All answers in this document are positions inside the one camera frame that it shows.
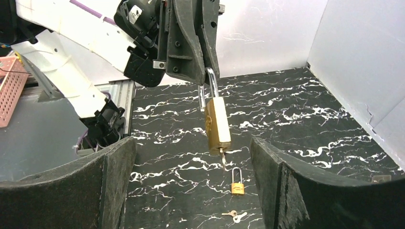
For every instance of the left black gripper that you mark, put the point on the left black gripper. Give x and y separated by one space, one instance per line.
171 37

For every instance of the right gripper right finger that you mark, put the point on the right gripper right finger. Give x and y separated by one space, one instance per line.
294 194

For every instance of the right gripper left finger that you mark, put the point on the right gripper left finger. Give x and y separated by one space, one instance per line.
88 193

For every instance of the brass long-shackle padlock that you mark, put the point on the brass long-shackle padlock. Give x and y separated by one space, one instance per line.
237 186

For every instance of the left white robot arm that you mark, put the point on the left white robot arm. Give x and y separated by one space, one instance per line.
33 29

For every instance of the loose small keys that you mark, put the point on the loose small keys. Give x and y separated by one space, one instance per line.
235 215

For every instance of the pink perforated basket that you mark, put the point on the pink perforated basket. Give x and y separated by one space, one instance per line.
13 78

